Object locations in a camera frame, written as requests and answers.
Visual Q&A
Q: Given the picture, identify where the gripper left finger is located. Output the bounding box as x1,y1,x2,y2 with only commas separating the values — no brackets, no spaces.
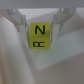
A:
5,8,31,50

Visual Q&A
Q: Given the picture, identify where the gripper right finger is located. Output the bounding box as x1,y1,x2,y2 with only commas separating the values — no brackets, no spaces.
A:
50,8,76,41

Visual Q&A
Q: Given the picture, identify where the yellow block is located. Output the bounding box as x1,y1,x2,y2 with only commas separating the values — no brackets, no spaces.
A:
27,21,54,51

